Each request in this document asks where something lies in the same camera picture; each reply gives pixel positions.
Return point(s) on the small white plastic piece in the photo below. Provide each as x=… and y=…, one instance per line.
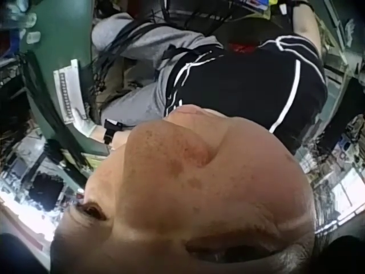
x=33, y=37

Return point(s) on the green work table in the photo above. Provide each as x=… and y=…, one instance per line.
x=61, y=34

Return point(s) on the black wrist band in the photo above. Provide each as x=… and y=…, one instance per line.
x=111, y=128

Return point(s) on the white printed paper sheet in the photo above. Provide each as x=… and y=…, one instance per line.
x=68, y=88

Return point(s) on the person's legs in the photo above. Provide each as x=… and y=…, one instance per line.
x=148, y=48

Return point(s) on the cluttered parts rack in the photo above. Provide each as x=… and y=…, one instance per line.
x=22, y=171

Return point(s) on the clear plastic bag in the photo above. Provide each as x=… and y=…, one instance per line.
x=26, y=14

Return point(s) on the cluttered parts shelf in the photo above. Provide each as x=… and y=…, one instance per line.
x=339, y=160

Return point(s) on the person's left hand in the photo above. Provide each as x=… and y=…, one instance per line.
x=84, y=124

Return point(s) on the blue and red packet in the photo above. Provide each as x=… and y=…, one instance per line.
x=256, y=4

